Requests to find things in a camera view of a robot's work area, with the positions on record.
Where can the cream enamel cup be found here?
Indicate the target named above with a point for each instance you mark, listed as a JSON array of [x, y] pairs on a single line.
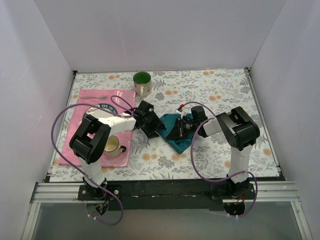
[[113, 148]]

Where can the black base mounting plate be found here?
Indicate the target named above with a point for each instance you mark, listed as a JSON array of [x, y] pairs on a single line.
[[176, 194]]

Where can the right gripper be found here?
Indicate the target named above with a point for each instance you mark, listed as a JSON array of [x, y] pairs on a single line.
[[179, 128]]

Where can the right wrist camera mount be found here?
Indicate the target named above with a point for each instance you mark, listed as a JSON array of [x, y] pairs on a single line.
[[180, 110]]

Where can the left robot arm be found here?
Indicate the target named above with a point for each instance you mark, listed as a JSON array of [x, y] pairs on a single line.
[[89, 140]]

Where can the teal cloth napkin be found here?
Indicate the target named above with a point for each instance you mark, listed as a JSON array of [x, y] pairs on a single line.
[[179, 145]]

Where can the green inside floral mug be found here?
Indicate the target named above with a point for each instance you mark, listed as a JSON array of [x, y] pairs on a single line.
[[142, 84]]

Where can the silver fork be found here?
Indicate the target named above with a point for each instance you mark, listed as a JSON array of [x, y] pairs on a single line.
[[94, 97]]

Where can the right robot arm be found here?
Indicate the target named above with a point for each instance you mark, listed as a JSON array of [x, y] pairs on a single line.
[[240, 132]]

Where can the pink placemat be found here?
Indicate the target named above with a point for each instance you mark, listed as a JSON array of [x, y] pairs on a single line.
[[125, 138]]

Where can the aluminium frame rail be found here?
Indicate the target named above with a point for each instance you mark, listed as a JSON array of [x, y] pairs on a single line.
[[265, 191]]

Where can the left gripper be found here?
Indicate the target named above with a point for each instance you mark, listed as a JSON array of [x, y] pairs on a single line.
[[152, 124]]

